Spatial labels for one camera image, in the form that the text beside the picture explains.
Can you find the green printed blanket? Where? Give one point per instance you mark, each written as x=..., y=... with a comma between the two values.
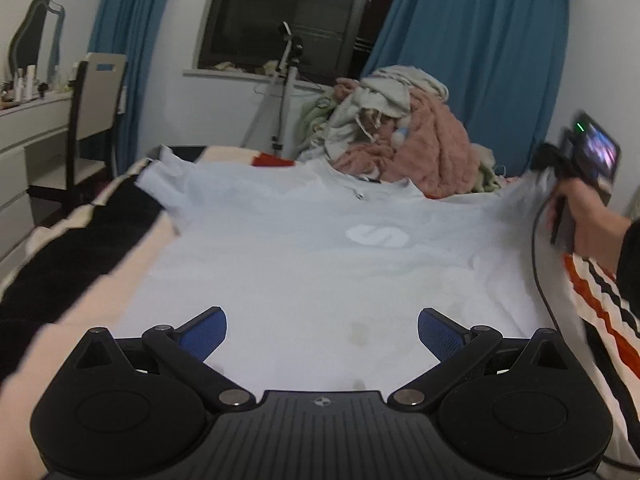
x=315, y=115

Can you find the beige crumpled cloth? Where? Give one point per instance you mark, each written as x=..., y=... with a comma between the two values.
x=227, y=66
x=267, y=67

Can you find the pink fuzzy blanket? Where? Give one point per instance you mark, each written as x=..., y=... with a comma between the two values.
x=435, y=145

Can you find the row of cosmetic bottles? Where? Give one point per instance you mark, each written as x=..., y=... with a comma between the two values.
x=25, y=82

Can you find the white tripod with camera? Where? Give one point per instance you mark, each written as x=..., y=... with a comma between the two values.
x=285, y=85

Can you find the pale green blanket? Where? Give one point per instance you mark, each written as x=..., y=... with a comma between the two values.
x=487, y=170

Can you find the dark window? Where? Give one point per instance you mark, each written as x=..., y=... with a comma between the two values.
x=260, y=20

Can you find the black and white chair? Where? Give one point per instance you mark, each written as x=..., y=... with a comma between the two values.
x=97, y=95

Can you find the person's right hand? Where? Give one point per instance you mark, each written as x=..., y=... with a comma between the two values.
x=597, y=225

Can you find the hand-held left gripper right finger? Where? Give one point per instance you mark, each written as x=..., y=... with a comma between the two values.
x=442, y=335

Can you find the white blue plush toy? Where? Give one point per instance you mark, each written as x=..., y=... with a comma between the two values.
x=401, y=136

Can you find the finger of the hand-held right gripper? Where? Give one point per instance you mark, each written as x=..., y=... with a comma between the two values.
x=546, y=156

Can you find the white dresser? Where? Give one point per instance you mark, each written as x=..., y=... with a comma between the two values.
x=30, y=130

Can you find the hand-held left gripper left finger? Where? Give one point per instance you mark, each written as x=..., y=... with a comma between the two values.
x=202, y=335

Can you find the narrow blue curtain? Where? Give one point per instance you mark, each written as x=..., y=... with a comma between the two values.
x=135, y=35

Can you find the striped fleece blanket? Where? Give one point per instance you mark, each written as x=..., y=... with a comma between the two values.
x=75, y=240

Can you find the white crumpled cloth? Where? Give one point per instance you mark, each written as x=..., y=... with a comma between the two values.
x=395, y=90

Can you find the wide blue curtain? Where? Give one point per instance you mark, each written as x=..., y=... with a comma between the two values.
x=475, y=60

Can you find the white t-shirt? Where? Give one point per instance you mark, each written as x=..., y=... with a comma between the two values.
x=310, y=270

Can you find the curvy framed mirror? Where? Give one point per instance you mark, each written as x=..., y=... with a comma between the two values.
x=35, y=35

